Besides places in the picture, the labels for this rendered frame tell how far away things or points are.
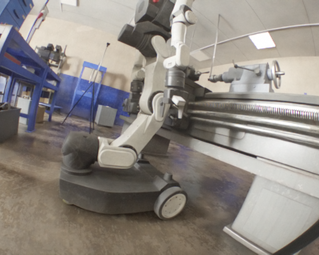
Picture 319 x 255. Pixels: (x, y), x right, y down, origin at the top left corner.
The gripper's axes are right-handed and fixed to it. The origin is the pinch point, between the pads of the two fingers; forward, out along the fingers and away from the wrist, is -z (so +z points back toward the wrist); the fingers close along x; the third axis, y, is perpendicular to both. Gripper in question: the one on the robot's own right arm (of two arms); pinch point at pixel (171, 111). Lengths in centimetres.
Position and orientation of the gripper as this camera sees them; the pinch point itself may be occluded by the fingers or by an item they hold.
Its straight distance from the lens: 64.6
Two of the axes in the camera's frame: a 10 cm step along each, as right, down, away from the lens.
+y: -5.3, -1.7, 8.3
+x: 8.4, 0.0, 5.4
